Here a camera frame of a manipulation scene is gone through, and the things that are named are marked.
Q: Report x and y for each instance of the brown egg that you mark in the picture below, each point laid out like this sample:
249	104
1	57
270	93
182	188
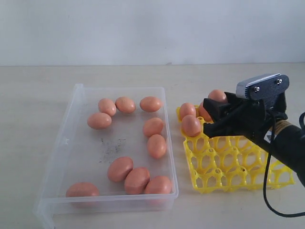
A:
136	181
125	105
156	146
107	106
203	113
218	95
99	121
153	126
187	109
191	126
119	169
150	104
82	189
159	185

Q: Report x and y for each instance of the yellow plastic egg tray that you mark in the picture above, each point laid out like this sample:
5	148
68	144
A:
224	163

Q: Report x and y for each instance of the clear plastic storage box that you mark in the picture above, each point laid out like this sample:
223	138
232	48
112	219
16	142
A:
82	154

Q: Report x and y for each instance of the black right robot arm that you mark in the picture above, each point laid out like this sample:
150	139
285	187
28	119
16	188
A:
289	147

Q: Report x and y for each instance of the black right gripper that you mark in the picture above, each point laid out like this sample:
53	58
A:
253	119

